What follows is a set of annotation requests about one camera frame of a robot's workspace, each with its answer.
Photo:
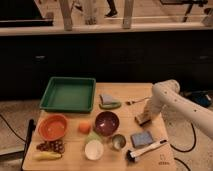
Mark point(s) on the light green toy vegetable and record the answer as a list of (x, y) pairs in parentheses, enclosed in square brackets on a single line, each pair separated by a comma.
[(93, 136)]

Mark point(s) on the small metal cup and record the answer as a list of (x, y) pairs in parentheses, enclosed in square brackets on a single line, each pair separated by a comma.
[(118, 141)]

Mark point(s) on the white dish brush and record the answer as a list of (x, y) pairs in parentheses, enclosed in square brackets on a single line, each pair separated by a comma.
[(132, 155)]

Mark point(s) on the purple bowl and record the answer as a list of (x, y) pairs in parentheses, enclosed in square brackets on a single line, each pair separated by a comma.
[(106, 123)]

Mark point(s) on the blue sponge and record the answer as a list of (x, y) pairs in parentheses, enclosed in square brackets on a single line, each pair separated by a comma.
[(141, 139)]

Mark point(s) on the wooden whiteboard eraser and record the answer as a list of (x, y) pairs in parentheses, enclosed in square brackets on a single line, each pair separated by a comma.
[(142, 119)]

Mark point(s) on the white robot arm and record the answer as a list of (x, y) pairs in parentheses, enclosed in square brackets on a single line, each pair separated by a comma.
[(167, 93)]

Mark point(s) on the orange fruit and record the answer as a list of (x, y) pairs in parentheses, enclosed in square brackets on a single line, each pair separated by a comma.
[(84, 127)]

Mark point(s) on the dark blue object floor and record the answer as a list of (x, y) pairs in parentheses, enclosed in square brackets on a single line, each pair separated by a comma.
[(201, 98)]

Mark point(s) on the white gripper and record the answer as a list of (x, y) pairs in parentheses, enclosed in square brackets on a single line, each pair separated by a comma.
[(153, 108)]

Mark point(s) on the green plastic tray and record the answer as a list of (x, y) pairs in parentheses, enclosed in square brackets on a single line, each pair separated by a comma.
[(69, 94)]

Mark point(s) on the bunch of dark grapes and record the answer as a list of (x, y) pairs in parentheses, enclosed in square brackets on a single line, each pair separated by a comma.
[(55, 146)]

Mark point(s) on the grey folded cloth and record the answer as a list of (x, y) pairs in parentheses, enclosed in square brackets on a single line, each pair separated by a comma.
[(107, 99)]

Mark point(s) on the black clamp left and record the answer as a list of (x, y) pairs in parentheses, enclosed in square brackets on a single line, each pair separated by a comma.
[(30, 130)]

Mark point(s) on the metal fork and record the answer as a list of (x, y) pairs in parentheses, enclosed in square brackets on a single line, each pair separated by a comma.
[(136, 101)]

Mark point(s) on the green toy pepper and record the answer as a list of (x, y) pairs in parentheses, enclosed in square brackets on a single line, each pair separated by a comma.
[(110, 106)]

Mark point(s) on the red orange bowl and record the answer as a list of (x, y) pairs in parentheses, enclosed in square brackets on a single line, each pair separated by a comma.
[(53, 127)]

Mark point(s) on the white round cup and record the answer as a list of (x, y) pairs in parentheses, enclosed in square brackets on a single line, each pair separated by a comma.
[(94, 150)]

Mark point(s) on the yellow corn cob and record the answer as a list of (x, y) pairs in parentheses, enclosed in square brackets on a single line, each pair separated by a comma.
[(47, 156)]

